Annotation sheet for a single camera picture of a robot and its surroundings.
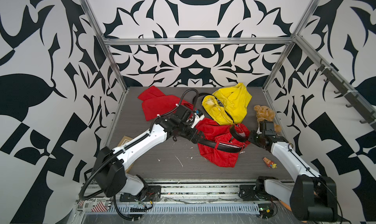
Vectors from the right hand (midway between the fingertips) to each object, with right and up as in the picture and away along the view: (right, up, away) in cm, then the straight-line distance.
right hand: (250, 134), depth 89 cm
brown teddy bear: (+13, +12, +8) cm, 19 cm away
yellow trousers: (-10, +17, +13) cm, 24 cm away
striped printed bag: (-80, -29, -20) cm, 87 cm away
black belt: (-18, -4, -10) cm, 21 cm away
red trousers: (-64, +18, +27) cm, 71 cm away
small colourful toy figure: (+8, -15, -8) cm, 18 cm away
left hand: (-32, +5, -10) cm, 34 cm away
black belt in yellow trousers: (-14, +18, +16) cm, 28 cm away
